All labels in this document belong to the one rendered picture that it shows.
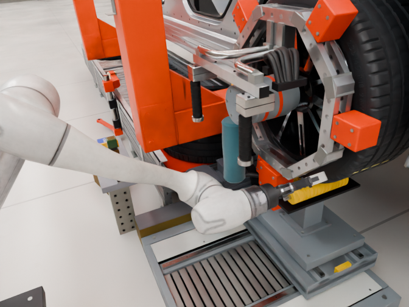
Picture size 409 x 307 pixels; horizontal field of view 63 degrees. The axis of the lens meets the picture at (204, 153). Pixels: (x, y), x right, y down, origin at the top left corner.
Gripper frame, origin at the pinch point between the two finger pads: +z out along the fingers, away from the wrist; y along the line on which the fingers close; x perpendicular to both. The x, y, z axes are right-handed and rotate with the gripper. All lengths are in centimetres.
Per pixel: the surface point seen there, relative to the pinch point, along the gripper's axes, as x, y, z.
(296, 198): -3.7, -13.0, -1.5
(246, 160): 10.9, 7.1, -23.6
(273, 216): -8, -50, 7
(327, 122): 12.6, 18.6, -2.6
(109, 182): 30, -56, -58
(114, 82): 123, -144, -30
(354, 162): 0.4, 11.6, 6.0
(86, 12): 202, -162, -32
